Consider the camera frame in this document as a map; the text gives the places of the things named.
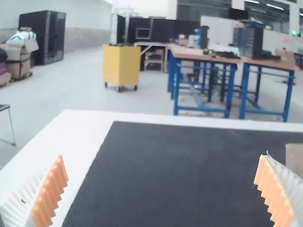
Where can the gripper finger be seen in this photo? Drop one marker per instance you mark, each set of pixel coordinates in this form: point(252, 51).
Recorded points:
point(281, 194)
point(35, 201)

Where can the cardboard box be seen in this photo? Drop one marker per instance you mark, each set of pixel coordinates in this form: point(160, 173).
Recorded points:
point(294, 158)

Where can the black mat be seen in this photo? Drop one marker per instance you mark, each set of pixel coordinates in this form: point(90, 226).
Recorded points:
point(165, 177)

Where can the blue workbench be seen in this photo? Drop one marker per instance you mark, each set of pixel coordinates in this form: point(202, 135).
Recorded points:
point(267, 66)
point(201, 59)

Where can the stacked brown cartons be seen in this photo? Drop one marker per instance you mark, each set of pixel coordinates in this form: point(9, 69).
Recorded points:
point(20, 56)

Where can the black drawer organizer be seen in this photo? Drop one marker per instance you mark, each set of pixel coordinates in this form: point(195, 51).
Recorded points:
point(251, 40)

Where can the yellow wheeled cart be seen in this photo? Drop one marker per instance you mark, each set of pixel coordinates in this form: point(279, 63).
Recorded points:
point(120, 63)

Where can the black cabinet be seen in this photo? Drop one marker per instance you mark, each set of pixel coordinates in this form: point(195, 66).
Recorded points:
point(47, 35)

